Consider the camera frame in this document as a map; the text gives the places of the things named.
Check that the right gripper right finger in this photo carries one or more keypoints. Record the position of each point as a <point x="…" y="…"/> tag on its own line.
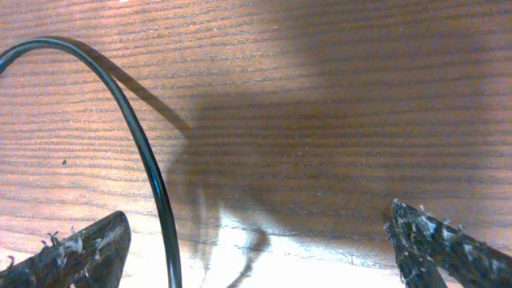
<point x="424" y="245"/>

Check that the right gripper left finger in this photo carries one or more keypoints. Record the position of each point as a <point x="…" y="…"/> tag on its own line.
<point x="92" y="257"/>

